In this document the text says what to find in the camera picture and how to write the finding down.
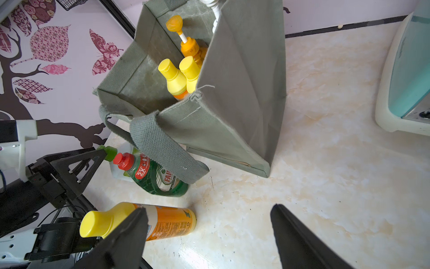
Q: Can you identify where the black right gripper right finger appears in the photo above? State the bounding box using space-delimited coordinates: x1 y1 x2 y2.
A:
270 204 351 269

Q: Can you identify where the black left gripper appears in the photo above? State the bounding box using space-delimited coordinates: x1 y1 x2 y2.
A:
26 149 106 210

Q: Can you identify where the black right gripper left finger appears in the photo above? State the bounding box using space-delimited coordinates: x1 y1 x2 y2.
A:
73 208 148 269

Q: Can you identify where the orange bottle yellow cap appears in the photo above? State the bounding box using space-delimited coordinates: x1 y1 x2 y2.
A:
80 202 197 241
179 56 200 94
158 59 188 100

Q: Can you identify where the green fabric shopping bag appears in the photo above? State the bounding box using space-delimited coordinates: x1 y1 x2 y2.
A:
96 1 287 184

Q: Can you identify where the large orange pump soap bottle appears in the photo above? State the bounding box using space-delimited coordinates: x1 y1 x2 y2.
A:
166 15 208 68

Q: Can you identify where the yellow pump soap bottle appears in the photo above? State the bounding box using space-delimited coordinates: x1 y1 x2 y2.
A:
200 0 222 33

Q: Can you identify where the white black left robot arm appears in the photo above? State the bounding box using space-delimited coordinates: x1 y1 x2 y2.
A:
1 148 107 265

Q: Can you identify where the dark green bottle red cap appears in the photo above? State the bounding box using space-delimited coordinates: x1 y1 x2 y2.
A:
113 153 189 197

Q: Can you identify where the mint chrome toaster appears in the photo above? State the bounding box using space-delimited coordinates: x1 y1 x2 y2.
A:
375 1 430 136

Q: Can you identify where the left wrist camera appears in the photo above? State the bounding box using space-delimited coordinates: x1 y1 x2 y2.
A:
1 120 38 182

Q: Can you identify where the black wire basket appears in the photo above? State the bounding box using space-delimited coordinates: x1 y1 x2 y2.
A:
56 0 87 11

